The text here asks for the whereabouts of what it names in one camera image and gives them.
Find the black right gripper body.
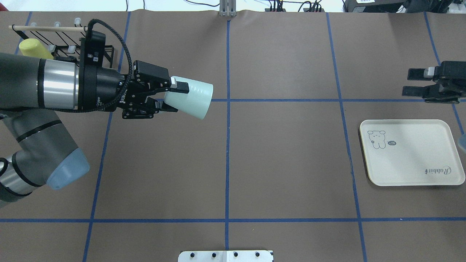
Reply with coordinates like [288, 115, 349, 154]
[422, 61, 466, 103]

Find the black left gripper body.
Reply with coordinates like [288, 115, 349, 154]
[78, 61, 170, 119]

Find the mint green plastic cup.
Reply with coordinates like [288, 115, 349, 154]
[164, 77, 214, 120]

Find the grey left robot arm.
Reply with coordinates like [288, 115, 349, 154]
[1, 53, 194, 207]

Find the white rabbit print tray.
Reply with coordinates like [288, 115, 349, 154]
[359, 119, 465, 186]

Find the yellow plastic cup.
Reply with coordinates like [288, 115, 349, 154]
[19, 38, 54, 60]

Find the black power box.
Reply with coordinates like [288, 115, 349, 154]
[342, 0, 405, 13]

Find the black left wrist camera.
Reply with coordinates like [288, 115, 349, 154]
[79, 30, 106, 67]

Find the black wire cup rack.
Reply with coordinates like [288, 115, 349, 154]
[9, 17, 115, 70]

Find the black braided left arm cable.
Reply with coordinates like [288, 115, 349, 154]
[47, 19, 133, 112]

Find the aluminium frame post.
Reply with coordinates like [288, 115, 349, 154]
[218, 0, 237, 17]

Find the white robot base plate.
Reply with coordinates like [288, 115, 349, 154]
[178, 250, 274, 262]

